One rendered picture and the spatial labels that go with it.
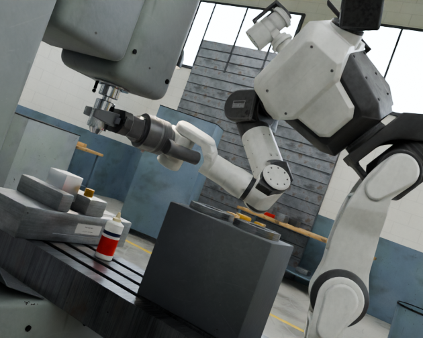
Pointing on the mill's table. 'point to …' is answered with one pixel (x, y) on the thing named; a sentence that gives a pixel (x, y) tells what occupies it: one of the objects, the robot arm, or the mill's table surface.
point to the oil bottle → (109, 239)
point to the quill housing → (144, 50)
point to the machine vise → (44, 214)
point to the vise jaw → (88, 205)
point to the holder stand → (215, 270)
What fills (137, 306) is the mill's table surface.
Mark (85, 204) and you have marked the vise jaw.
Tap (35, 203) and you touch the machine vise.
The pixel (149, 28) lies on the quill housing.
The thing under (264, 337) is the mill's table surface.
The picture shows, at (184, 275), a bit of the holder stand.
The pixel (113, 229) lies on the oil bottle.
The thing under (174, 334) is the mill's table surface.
